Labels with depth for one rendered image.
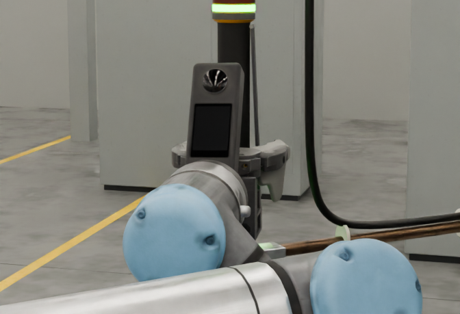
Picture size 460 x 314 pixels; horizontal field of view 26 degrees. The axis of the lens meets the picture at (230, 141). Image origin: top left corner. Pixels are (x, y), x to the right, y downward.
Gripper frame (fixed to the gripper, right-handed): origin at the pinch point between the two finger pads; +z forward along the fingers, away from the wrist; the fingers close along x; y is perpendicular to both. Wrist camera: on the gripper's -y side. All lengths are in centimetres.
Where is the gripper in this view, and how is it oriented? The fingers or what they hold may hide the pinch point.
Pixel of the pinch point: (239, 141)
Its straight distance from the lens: 106.1
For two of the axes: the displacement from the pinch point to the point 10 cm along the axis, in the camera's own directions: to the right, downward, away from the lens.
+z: 1.6, -1.6, 9.7
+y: 0.0, 9.9, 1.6
